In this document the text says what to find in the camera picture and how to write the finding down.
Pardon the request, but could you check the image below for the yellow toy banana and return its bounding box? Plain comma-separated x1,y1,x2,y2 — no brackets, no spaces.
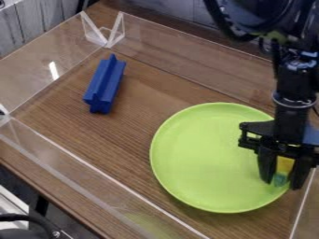
272,156,294,187

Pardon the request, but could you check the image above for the green round plate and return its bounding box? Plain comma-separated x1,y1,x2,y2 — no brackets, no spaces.
149,103,290,214

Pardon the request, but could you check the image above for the black cable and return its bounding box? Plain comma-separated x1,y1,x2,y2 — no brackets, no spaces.
0,212,55,239

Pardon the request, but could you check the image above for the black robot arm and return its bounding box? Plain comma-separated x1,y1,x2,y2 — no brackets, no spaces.
203,0,319,190

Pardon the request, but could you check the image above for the blue cross-shaped block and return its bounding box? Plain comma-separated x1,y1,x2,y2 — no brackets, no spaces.
83,54,125,114

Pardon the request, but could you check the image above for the clear acrylic front wall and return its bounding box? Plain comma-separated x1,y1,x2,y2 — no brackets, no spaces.
0,116,210,239

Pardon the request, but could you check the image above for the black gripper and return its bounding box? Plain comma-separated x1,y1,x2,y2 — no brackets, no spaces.
238,98,319,190

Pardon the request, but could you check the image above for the clear acrylic corner bracket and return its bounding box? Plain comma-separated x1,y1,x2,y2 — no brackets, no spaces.
80,11,124,49

